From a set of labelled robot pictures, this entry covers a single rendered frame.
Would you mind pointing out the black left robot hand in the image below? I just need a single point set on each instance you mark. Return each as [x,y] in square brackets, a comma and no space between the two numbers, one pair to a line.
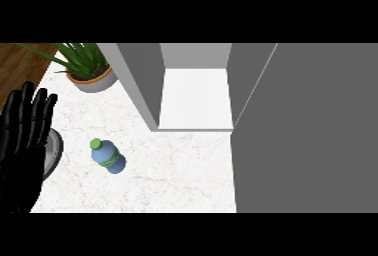
[20,146]

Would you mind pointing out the blue water bottle green cap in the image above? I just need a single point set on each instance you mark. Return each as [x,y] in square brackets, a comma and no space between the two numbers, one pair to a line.
[109,157]

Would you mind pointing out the grey open cabinet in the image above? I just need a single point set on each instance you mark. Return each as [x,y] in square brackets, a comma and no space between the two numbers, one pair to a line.
[193,96]

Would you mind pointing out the dark grey cabinet door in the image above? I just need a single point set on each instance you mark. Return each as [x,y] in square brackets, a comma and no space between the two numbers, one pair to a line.
[311,130]

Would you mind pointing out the grey round metal object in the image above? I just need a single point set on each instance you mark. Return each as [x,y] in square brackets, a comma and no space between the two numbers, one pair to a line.
[54,153]

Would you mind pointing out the green potted plant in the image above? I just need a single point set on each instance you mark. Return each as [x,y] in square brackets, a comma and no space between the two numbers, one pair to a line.
[86,66]

